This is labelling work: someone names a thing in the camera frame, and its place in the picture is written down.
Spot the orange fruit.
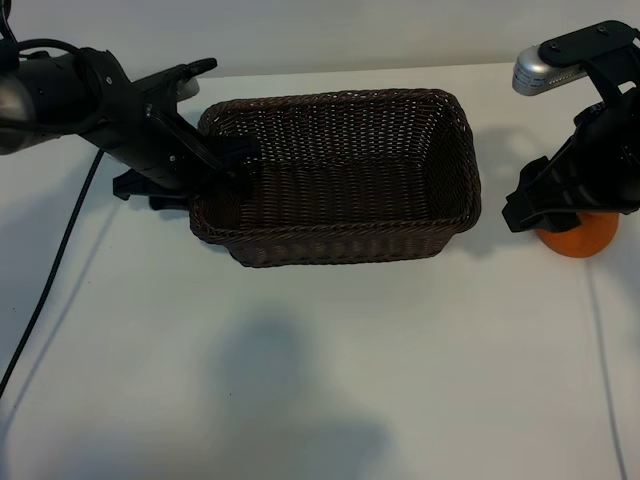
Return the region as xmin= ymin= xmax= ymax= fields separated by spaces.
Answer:
xmin=537 ymin=212 xmax=620 ymax=260

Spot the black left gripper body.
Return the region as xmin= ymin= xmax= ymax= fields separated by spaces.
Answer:
xmin=82 ymin=47 xmax=237 ymax=201

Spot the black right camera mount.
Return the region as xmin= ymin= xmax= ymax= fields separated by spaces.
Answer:
xmin=539 ymin=19 xmax=640 ymax=107

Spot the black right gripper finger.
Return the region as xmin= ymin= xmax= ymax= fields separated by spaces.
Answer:
xmin=541 ymin=214 xmax=581 ymax=235

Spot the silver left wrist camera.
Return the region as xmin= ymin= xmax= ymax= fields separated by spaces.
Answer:
xmin=174 ymin=75 xmax=202 ymax=100

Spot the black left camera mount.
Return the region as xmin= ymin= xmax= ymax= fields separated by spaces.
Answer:
xmin=130 ymin=56 xmax=220 ymax=104

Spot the dark brown wicker basket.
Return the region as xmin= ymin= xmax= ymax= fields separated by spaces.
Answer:
xmin=188 ymin=88 xmax=482 ymax=269

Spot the black braided cable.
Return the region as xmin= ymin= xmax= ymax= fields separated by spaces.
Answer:
xmin=0 ymin=148 xmax=105 ymax=397

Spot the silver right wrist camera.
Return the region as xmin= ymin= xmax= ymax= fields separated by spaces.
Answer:
xmin=510 ymin=45 xmax=585 ymax=98

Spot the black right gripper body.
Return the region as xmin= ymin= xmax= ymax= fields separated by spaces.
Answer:
xmin=502 ymin=87 xmax=640 ymax=235

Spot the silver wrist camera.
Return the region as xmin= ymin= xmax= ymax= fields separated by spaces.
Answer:
xmin=510 ymin=45 xmax=585 ymax=98
xmin=174 ymin=75 xmax=202 ymax=100

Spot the thin black cable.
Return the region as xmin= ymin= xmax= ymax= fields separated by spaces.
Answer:
xmin=0 ymin=0 xmax=80 ymax=65

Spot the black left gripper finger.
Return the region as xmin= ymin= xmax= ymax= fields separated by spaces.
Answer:
xmin=219 ymin=138 xmax=262 ymax=201
xmin=112 ymin=169 xmax=194 ymax=212

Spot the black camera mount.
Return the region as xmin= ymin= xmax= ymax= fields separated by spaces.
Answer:
xmin=539 ymin=19 xmax=640 ymax=107
xmin=130 ymin=56 xmax=220 ymax=104

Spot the black wire bundle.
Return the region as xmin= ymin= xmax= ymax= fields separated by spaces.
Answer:
xmin=146 ymin=106 xmax=227 ymax=177

